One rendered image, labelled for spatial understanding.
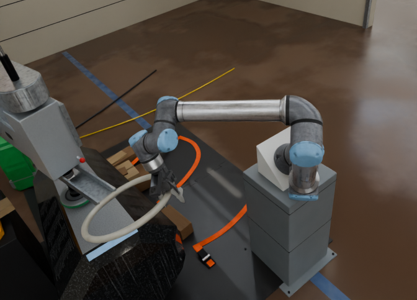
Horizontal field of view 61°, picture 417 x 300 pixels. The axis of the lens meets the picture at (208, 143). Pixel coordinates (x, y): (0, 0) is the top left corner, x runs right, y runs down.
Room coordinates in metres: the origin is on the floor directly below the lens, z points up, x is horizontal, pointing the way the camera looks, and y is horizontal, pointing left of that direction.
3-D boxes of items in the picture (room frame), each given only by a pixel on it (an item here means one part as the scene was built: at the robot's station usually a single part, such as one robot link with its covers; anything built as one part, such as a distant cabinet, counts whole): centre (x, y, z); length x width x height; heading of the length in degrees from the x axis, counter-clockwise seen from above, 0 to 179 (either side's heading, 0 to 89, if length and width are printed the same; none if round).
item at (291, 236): (1.52, -0.45, 0.43); 0.50 x 0.50 x 0.85; 30
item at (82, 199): (1.66, 0.88, 0.86); 0.21 x 0.21 x 0.01
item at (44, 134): (1.72, 0.94, 1.30); 0.36 x 0.22 x 0.45; 43
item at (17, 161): (2.94, 1.95, 0.43); 0.35 x 0.35 x 0.87; 15
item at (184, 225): (1.94, 0.39, 0.07); 0.30 x 0.12 x 0.12; 36
